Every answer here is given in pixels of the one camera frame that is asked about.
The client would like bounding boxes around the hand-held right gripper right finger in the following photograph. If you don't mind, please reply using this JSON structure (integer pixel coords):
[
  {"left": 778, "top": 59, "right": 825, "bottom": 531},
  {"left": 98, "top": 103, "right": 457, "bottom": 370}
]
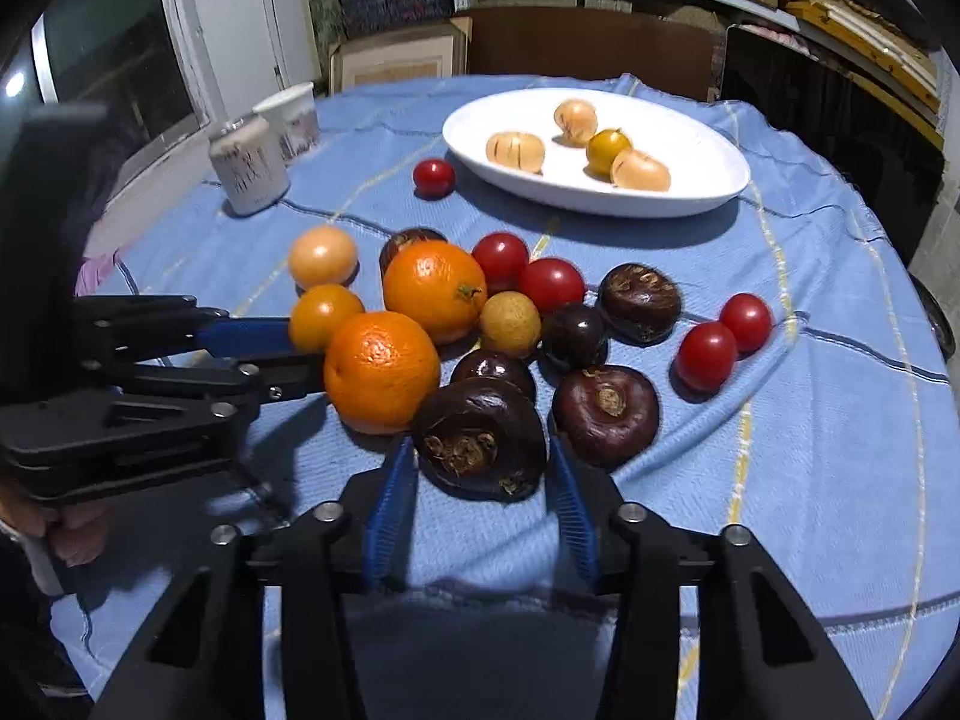
[{"left": 547, "top": 435, "right": 875, "bottom": 720}]

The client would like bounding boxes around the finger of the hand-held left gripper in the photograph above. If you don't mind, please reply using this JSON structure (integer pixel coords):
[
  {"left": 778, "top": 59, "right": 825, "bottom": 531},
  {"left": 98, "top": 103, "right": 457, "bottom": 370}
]
[
  {"left": 71, "top": 296, "right": 293, "bottom": 365},
  {"left": 0, "top": 352, "right": 327, "bottom": 503}
]

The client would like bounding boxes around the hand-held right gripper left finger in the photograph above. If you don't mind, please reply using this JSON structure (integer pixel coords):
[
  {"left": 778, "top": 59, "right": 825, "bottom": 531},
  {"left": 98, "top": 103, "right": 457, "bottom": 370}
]
[{"left": 90, "top": 435, "right": 421, "bottom": 720}]

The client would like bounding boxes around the yellow cherry tomato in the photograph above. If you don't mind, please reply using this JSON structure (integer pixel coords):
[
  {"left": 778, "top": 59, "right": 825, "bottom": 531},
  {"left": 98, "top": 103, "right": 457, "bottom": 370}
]
[
  {"left": 289, "top": 283, "right": 366, "bottom": 353},
  {"left": 586, "top": 129, "right": 632, "bottom": 179}
]

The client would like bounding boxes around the orange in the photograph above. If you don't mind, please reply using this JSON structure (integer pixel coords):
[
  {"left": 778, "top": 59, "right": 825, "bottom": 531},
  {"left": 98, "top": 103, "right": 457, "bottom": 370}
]
[
  {"left": 382, "top": 240, "right": 488, "bottom": 346},
  {"left": 324, "top": 311, "right": 442, "bottom": 436}
]

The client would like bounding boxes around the pale orange tomato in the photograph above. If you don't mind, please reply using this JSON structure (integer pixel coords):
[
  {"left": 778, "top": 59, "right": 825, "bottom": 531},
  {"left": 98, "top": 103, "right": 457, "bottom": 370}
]
[{"left": 288, "top": 225, "right": 359, "bottom": 290}]

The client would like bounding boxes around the large dark water chestnut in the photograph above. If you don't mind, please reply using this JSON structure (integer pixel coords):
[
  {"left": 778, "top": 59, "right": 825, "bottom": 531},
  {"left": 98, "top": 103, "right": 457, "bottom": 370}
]
[
  {"left": 411, "top": 377, "right": 548, "bottom": 502},
  {"left": 551, "top": 364, "right": 661, "bottom": 470},
  {"left": 597, "top": 262, "right": 682, "bottom": 346}
]

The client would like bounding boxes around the dark purple cherry tomato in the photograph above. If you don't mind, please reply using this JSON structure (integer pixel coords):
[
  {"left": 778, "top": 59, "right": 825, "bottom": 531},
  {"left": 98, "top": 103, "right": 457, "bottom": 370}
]
[{"left": 540, "top": 304, "right": 609, "bottom": 370}]

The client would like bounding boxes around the red cherry tomato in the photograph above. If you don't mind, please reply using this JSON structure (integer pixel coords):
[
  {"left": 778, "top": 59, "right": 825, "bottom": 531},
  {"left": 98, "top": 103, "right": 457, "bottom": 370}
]
[
  {"left": 675, "top": 321, "right": 739, "bottom": 393},
  {"left": 471, "top": 232, "right": 530, "bottom": 293},
  {"left": 412, "top": 158, "right": 456, "bottom": 200},
  {"left": 519, "top": 258, "right": 587, "bottom": 316},
  {"left": 720, "top": 292, "right": 773, "bottom": 353}
]

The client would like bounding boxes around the white oval plate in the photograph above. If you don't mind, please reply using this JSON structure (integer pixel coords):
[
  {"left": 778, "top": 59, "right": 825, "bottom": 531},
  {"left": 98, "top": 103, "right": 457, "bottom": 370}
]
[{"left": 442, "top": 88, "right": 751, "bottom": 219}]

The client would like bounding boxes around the person's left hand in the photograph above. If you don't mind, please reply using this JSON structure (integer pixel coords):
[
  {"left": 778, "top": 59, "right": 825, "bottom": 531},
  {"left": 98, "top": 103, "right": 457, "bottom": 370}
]
[{"left": 0, "top": 495, "right": 115, "bottom": 569}]

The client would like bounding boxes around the pink cloth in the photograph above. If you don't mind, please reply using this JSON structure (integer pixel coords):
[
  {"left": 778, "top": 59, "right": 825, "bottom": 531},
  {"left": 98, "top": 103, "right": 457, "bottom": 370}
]
[{"left": 75, "top": 251, "right": 128, "bottom": 297}]

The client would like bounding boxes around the small dark water chestnut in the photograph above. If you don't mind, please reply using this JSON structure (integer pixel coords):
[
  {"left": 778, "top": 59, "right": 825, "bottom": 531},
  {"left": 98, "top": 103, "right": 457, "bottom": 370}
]
[
  {"left": 450, "top": 350, "right": 538, "bottom": 402},
  {"left": 379, "top": 227, "right": 449, "bottom": 275}
]

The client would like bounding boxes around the white drink can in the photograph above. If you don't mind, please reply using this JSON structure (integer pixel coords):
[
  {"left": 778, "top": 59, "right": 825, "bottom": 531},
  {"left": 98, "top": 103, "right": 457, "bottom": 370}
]
[{"left": 208, "top": 114, "right": 292, "bottom": 217}]

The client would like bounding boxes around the window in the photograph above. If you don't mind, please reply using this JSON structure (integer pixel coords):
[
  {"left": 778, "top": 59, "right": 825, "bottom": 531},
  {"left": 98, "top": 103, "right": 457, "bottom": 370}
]
[{"left": 30, "top": 0, "right": 211, "bottom": 166}]

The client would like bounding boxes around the tan longan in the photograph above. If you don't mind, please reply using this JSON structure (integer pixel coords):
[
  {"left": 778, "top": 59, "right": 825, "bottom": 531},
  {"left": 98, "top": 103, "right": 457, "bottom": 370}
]
[{"left": 478, "top": 291, "right": 542, "bottom": 359}]

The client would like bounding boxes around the white paper cup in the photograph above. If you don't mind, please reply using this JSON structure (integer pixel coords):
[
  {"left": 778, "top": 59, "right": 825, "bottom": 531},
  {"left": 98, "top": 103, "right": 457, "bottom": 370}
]
[{"left": 253, "top": 82, "right": 322, "bottom": 164}]

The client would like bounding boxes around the blue checked tablecloth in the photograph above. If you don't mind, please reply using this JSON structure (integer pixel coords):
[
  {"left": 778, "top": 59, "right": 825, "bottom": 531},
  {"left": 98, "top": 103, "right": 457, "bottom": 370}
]
[{"left": 49, "top": 73, "right": 953, "bottom": 720}]

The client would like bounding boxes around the pale cardboard box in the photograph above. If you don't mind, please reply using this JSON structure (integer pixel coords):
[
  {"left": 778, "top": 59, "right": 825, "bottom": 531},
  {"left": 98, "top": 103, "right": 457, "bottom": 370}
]
[{"left": 330, "top": 17, "right": 473, "bottom": 95}]

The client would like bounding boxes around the pale beige loquat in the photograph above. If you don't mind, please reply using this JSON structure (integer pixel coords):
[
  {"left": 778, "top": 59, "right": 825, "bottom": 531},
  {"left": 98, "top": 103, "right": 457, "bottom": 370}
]
[
  {"left": 553, "top": 99, "right": 599, "bottom": 147},
  {"left": 485, "top": 132, "right": 546, "bottom": 175},
  {"left": 610, "top": 148, "right": 672, "bottom": 193}
]

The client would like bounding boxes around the black round stool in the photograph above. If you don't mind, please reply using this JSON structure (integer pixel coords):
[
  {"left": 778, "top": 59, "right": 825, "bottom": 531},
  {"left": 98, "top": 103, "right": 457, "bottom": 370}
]
[{"left": 911, "top": 277, "right": 957, "bottom": 361}]

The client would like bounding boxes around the brown cardboard sheet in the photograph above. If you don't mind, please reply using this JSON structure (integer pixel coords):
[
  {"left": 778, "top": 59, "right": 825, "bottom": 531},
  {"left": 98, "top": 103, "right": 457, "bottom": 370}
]
[{"left": 469, "top": 7, "right": 725, "bottom": 102}]

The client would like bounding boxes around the black panel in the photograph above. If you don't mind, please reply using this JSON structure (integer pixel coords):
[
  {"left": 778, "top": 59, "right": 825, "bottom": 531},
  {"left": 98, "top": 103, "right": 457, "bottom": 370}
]
[{"left": 720, "top": 24, "right": 946, "bottom": 263}]

